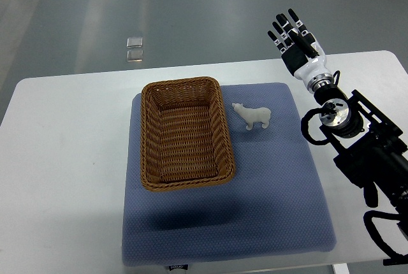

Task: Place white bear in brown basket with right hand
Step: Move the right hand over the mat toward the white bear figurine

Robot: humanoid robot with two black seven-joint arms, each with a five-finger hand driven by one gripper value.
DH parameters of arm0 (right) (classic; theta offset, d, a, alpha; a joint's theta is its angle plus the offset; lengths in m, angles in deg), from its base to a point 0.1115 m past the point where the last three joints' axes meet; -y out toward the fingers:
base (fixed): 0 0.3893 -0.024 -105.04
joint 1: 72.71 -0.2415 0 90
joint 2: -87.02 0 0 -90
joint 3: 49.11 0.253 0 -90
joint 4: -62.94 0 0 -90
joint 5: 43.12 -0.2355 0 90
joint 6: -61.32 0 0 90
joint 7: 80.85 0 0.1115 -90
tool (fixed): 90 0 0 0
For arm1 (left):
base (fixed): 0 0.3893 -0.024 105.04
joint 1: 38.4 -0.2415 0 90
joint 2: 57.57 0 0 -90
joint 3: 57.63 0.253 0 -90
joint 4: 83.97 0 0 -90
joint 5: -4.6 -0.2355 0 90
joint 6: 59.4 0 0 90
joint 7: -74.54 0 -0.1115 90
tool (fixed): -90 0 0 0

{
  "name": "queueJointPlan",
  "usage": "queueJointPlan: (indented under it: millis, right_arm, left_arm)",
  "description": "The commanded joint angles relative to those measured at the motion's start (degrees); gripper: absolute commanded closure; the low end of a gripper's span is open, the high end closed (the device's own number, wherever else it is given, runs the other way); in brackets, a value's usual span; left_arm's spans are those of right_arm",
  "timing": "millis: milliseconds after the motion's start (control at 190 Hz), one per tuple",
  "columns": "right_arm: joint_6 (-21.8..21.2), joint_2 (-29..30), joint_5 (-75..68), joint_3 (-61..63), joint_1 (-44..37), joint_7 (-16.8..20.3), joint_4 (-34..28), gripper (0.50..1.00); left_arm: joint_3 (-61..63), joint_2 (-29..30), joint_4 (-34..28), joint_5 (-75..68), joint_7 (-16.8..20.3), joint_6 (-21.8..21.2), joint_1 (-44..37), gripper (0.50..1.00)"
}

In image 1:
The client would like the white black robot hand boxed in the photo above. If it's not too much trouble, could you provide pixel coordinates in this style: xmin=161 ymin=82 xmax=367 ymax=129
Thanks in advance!
xmin=268 ymin=8 xmax=334 ymax=94

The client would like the white bear figurine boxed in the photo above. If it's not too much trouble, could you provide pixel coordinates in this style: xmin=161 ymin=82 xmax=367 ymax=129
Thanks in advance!
xmin=231 ymin=103 xmax=272 ymax=131

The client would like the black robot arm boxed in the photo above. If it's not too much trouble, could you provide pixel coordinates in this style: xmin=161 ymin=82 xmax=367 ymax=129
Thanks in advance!
xmin=301 ymin=72 xmax=407 ymax=266

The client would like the brown wicker basket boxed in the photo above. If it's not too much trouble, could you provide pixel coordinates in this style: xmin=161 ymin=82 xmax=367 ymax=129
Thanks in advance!
xmin=140 ymin=76 xmax=235 ymax=192

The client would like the lower clear floor tile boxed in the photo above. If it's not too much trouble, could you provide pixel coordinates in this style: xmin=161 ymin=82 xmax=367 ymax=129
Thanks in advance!
xmin=127 ymin=49 xmax=143 ymax=62

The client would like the black table control panel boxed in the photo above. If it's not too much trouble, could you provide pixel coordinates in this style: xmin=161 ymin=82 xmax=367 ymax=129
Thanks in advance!
xmin=382 ymin=256 xmax=408 ymax=266

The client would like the black cable loop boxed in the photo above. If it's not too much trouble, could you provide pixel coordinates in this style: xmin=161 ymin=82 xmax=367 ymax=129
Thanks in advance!
xmin=301 ymin=107 xmax=332 ymax=145

